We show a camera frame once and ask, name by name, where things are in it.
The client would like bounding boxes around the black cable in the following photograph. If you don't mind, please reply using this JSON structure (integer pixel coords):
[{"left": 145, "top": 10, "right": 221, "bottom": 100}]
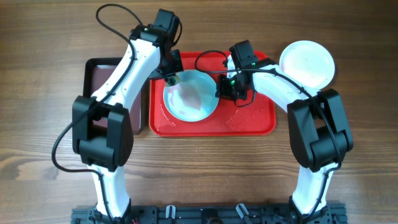
[
  {"left": 194, "top": 50, "right": 343, "bottom": 218},
  {"left": 51, "top": 3, "right": 144, "bottom": 222}
]

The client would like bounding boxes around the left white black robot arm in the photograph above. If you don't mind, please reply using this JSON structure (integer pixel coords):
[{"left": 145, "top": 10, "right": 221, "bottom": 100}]
[{"left": 72, "top": 9, "right": 183, "bottom": 223}]

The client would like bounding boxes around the white stained plate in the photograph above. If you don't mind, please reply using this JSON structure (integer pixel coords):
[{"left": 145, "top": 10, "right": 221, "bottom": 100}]
[{"left": 279, "top": 40, "right": 336, "bottom": 89}]

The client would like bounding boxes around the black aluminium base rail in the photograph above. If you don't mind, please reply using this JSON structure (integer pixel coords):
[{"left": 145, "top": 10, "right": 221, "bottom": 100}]
[{"left": 70, "top": 203, "right": 348, "bottom": 224}]

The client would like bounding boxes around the light blue plate top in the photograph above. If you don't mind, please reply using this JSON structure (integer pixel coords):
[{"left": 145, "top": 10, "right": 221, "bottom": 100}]
[{"left": 163, "top": 70, "right": 219, "bottom": 122}]

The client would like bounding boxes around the left black cable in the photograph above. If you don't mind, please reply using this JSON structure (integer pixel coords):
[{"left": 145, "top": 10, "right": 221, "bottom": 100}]
[{"left": 51, "top": 3, "right": 144, "bottom": 222}]

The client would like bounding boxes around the green yellow sponge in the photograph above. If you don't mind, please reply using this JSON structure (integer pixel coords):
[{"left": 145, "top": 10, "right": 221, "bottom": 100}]
[{"left": 165, "top": 74, "right": 181, "bottom": 86}]

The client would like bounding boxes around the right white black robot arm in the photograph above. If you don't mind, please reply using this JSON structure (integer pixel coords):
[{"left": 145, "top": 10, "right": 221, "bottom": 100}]
[{"left": 216, "top": 40, "right": 353, "bottom": 223}]

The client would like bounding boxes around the black tray brown inside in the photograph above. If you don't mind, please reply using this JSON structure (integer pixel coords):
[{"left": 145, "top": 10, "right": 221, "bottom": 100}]
[{"left": 83, "top": 57, "right": 148, "bottom": 135}]

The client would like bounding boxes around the right black cable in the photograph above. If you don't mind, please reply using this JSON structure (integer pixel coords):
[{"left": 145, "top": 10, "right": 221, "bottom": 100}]
[{"left": 194, "top": 50, "right": 343, "bottom": 218}]

